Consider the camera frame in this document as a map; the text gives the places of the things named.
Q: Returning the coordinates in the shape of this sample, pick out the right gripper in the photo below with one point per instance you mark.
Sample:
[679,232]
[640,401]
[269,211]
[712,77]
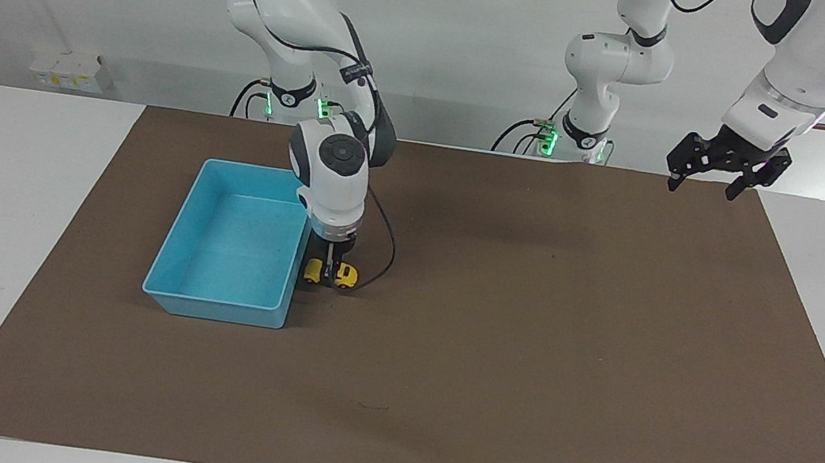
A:
[321,244]

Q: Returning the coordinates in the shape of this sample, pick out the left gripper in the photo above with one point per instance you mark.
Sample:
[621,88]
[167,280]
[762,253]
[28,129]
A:
[738,151]

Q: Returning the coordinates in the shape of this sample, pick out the yellow toy beetle car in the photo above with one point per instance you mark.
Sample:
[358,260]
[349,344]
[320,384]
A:
[347,276]

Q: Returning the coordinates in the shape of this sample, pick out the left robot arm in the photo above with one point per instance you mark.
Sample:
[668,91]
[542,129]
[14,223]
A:
[802,60]

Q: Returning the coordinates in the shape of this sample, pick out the light blue plastic bin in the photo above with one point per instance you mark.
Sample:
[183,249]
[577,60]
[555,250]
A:
[234,256]

